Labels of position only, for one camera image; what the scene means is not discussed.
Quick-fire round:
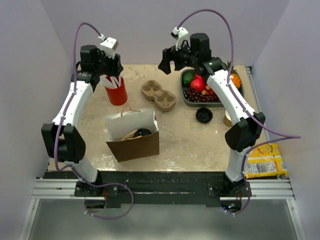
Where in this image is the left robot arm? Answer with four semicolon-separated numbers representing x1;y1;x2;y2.
41;44;123;196

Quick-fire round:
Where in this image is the green lime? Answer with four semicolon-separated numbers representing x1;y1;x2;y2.
182;72;195;87

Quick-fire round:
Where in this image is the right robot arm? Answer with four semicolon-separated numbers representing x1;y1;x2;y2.
158;27;266;197

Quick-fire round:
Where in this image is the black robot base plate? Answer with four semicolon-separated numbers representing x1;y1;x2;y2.
44;171;252;208

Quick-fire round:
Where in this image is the pineapple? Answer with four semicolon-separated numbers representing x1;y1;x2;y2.
227;61;242;89

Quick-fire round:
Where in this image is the yellow snack bag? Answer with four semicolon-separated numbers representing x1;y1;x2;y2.
245;143;288;179

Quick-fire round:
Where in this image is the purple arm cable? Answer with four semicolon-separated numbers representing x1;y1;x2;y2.
176;9;302;216
53;22;135;221

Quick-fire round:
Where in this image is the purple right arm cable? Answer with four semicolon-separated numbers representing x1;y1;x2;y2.
176;9;302;216

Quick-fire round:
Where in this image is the aluminium frame rail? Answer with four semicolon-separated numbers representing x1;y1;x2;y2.
31;179;295;200

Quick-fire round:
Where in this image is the black coffee cup lid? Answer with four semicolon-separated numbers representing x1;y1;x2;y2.
133;128;152;138

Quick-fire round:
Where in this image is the brown paper bag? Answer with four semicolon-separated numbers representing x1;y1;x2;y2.
104;108;160;162

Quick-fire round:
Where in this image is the bunch of dark red grapes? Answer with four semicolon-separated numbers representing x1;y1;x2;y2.
183;88;221;103

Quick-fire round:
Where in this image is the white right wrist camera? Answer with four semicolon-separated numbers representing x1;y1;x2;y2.
171;27;189;51

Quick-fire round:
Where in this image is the red straw holder cup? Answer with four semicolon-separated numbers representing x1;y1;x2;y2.
104;76;128;106

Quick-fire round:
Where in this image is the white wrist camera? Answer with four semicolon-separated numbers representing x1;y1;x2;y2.
98;34;119;59
171;27;189;51

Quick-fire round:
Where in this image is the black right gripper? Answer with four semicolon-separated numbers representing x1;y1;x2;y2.
158;39;198;75

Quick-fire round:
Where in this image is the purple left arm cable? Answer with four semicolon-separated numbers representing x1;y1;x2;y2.
53;22;135;221

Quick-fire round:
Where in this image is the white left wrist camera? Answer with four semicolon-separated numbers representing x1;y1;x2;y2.
98;34;119;59

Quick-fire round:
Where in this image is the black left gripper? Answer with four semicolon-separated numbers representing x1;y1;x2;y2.
95;48;124;78

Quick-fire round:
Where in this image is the grey fruit tray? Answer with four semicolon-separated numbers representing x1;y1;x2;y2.
179;68;245;108

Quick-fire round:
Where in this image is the open brown paper cup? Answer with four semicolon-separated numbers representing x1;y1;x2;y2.
223;111;233;128

